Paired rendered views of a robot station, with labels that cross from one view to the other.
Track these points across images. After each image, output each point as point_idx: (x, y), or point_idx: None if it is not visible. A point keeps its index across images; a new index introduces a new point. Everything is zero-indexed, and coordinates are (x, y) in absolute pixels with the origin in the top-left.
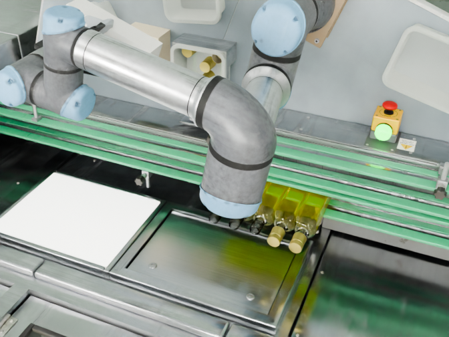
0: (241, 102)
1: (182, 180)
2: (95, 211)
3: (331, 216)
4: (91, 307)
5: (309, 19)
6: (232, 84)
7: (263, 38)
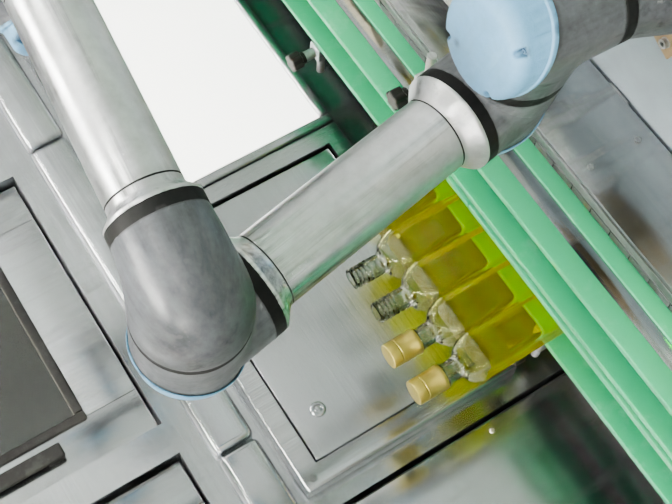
0: (169, 273)
1: (363, 107)
2: (199, 76)
3: (556, 356)
4: (77, 270)
5: (577, 49)
6: (177, 226)
7: (460, 42)
